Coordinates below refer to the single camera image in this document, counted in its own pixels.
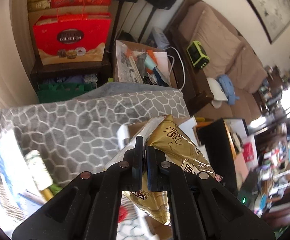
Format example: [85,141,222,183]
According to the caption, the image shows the gold tissue pack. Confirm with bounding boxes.
[105,115,222,225]

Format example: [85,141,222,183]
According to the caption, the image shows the black box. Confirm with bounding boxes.
[197,119,238,196]

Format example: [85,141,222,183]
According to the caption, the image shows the grey patterned blanket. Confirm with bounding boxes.
[0,82,189,186]

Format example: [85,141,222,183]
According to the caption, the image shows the blue plush toy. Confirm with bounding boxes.
[217,75,240,105]

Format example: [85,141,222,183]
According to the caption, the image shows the brown sofa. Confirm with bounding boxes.
[164,0,267,124]

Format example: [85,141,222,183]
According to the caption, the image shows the green portable speaker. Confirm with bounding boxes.
[187,41,210,69]

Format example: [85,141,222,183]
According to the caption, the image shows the cardboard box of clutter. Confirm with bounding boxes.
[113,40,177,88]

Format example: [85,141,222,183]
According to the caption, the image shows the red chocolate gift bag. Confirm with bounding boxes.
[33,12,111,66]

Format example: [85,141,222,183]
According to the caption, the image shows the white charging cable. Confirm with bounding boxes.
[163,46,186,91]

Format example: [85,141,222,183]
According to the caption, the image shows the framed wall painting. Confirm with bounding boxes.
[247,0,290,43]

